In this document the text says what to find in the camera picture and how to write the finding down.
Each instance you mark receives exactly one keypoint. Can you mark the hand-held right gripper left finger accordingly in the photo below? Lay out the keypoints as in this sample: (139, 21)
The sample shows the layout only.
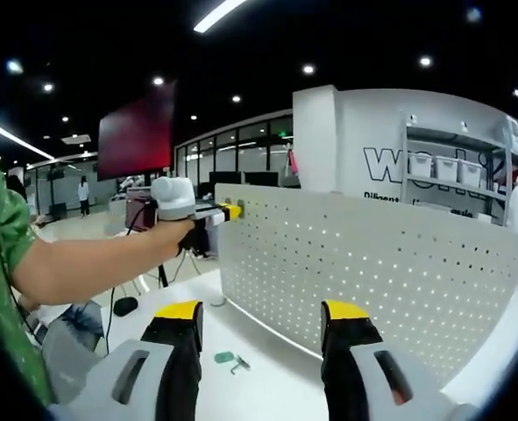
(122, 377)

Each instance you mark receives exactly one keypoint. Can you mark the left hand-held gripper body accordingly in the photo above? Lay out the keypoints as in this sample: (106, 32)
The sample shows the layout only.
(173, 197)

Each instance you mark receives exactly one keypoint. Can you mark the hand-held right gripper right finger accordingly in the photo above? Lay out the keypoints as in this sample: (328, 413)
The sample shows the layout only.
(372, 377)

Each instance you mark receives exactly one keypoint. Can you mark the white perforated mounting plate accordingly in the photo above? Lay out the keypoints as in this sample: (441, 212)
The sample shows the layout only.
(372, 272)

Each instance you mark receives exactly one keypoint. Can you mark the person's left hand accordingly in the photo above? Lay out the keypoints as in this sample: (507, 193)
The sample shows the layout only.
(183, 232)

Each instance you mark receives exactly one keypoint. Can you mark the black computer tower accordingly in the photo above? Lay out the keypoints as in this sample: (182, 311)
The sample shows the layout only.
(205, 240)

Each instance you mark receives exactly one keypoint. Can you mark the black computer monitor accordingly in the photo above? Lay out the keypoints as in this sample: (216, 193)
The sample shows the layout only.
(225, 177)
(263, 179)

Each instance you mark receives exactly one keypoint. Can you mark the lit computer monitor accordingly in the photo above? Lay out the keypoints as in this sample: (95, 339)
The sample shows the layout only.
(140, 210)

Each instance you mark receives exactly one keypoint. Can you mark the grey mesh office chair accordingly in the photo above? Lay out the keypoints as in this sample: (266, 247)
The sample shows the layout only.
(65, 364)

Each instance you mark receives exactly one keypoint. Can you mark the black computer mouse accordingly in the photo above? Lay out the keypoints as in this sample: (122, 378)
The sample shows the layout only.
(125, 306)

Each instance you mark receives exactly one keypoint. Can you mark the large red display screen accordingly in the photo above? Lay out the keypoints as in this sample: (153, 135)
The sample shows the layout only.
(136, 136)

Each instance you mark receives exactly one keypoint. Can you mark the pink hanging item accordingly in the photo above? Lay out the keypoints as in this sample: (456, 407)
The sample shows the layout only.
(293, 163)

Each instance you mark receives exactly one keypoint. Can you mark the white storage bin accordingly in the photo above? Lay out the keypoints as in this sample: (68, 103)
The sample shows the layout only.
(470, 172)
(420, 166)
(446, 169)

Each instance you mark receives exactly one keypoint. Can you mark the grey metal shelf rack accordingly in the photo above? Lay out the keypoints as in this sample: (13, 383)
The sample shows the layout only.
(456, 140)

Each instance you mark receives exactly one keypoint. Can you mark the small white security camera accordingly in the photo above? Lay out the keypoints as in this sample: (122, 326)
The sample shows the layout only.
(463, 127)
(413, 117)

